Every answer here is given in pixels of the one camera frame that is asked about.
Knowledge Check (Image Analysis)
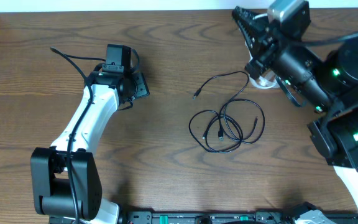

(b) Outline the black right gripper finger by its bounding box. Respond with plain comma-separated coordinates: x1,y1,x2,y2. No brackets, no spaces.
231,6,269,27
239,14,267,50

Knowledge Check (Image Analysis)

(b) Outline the white USB cable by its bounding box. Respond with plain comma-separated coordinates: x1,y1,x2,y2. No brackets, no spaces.
247,12,281,90

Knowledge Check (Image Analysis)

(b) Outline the black USB cable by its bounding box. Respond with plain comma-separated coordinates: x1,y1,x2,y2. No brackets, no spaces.
188,110,244,154
192,70,265,145

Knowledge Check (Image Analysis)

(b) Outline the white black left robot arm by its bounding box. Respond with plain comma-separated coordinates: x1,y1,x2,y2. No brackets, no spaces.
30,44,150,223

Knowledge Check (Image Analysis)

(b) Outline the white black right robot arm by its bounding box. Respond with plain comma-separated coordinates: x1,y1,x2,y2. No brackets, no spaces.
232,1,358,208

